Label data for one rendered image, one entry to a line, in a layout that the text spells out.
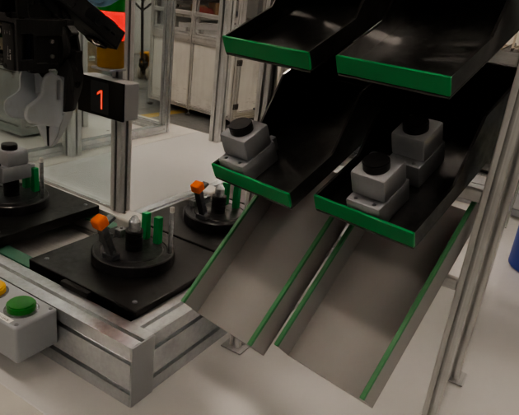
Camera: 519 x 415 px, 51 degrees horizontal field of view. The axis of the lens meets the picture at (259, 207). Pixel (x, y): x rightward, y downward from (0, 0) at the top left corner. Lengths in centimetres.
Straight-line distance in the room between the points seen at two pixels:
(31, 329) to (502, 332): 85
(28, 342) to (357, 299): 46
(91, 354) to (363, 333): 39
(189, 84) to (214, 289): 572
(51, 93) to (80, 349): 38
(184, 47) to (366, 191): 595
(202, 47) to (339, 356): 575
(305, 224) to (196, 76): 566
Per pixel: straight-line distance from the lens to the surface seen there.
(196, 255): 100
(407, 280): 73
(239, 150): 68
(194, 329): 89
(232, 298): 78
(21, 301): 87
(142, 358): 80
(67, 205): 120
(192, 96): 647
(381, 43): 68
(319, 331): 73
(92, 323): 83
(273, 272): 77
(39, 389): 89
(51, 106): 69
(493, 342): 115
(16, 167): 117
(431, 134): 66
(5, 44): 65
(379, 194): 60
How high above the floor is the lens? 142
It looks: 21 degrees down
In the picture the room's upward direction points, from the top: 7 degrees clockwise
